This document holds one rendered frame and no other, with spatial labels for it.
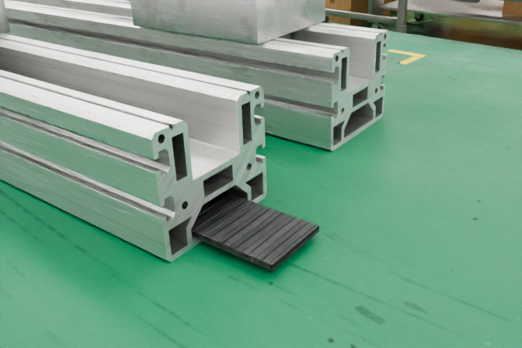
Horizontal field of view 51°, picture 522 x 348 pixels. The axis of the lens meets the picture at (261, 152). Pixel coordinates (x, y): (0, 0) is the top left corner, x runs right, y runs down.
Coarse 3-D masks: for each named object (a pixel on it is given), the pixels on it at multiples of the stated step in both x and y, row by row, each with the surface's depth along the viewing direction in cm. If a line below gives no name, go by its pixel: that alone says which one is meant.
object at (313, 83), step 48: (48, 0) 76; (96, 0) 71; (96, 48) 61; (144, 48) 56; (192, 48) 52; (240, 48) 49; (288, 48) 46; (336, 48) 45; (288, 96) 47; (336, 96) 45; (384, 96) 53; (336, 144) 47
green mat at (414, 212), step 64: (448, 64) 69; (512, 64) 68; (384, 128) 51; (448, 128) 50; (512, 128) 50; (0, 192) 42; (320, 192) 40; (384, 192) 40; (448, 192) 40; (512, 192) 39; (0, 256) 34; (64, 256) 34; (128, 256) 34; (192, 256) 34; (320, 256) 33; (384, 256) 33; (448, 256) 33; (512, 256) 33; (0, 320) 29; (64, 320) 29; (128, 320) 29; (192, 320) 29; (256, 320) 28; (320, 320) 28; (384, 320) 28; (448, 320) 28; (512, 320) 28
